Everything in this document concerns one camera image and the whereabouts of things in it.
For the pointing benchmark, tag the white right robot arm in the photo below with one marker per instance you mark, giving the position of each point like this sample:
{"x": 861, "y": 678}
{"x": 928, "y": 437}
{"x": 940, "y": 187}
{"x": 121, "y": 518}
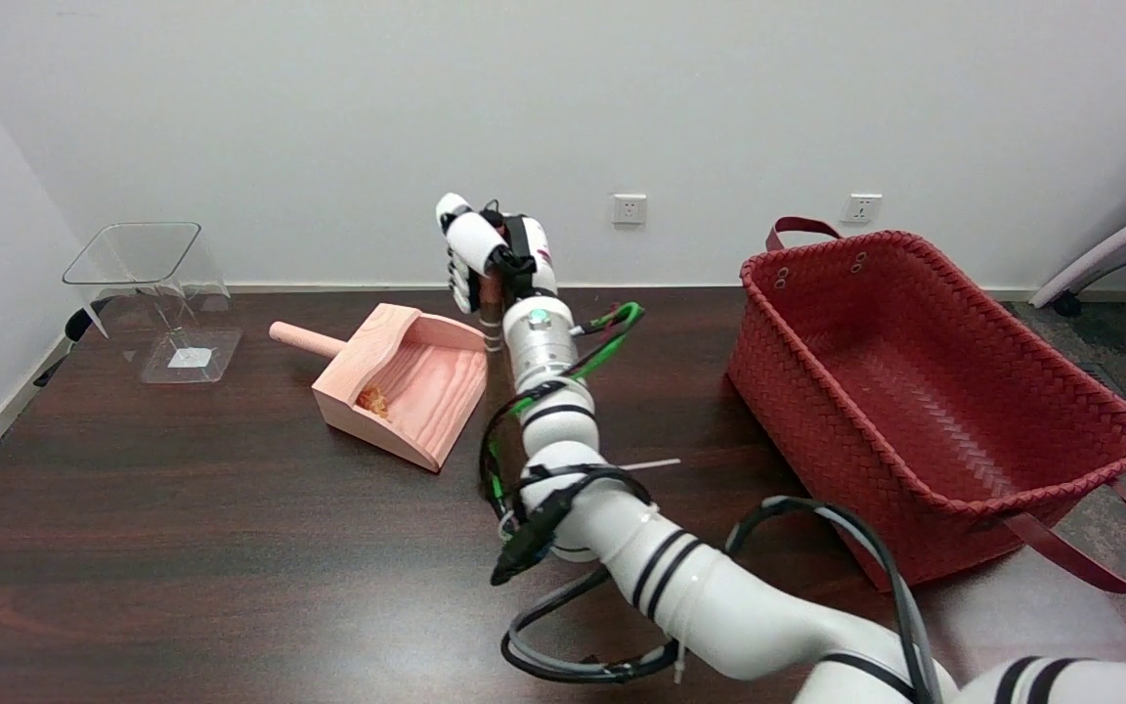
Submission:
{"x": 719, "y": 606}

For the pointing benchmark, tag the pink wooden dustpan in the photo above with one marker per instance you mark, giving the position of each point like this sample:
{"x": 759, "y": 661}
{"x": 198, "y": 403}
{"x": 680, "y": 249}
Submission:
{"x": 407, "y": 391}

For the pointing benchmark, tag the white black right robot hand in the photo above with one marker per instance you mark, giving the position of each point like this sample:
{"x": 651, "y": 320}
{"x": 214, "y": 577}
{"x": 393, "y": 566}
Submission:
{"x": 534, "y": 254}

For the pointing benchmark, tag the brown straw hand broom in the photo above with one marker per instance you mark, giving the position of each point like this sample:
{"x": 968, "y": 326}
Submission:
{"x": 492, "y": 313}

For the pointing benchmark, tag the white wall socket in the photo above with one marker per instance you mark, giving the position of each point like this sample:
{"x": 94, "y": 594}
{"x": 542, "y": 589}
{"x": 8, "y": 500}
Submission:
{"x": 628, "y": 208}
{"x": 861, "y": 208}

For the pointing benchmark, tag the clear plastic container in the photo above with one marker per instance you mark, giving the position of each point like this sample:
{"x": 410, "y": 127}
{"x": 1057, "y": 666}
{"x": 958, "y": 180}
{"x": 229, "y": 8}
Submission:
{"x": 172, "y": 332}

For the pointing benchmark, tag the floor vent grille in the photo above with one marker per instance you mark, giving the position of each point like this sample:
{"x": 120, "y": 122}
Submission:
{"x": 1105, "y": 376}

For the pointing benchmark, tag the red woven basket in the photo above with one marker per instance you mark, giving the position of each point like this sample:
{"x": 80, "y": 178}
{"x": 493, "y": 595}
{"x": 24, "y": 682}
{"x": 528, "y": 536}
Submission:
{"x": 915, "y": 391}

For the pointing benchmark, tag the grey office chair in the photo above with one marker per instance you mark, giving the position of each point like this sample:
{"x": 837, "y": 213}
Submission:
{"x": 1110, "y": 249}

